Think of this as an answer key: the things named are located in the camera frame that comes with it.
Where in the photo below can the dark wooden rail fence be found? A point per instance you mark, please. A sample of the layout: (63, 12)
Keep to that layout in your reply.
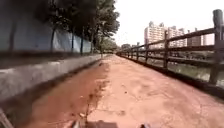
(165, 50)

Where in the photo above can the reddish brown paved path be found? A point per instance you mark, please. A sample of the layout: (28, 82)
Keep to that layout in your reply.
(133, 93)

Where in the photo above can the pale high-rise buildings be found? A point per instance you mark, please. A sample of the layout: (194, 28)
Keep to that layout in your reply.
(160, 33)

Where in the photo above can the robot's own part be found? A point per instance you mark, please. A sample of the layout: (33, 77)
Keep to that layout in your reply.
(75, 125)
(145, 126)

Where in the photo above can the pale tall barrier wall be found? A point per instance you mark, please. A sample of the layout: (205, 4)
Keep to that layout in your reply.
(36, 38)

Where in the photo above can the low grey concrete wall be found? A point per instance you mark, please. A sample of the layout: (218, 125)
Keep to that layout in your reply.
(30, 75)

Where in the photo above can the row of trees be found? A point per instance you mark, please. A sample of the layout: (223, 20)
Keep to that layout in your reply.
(83, 20)

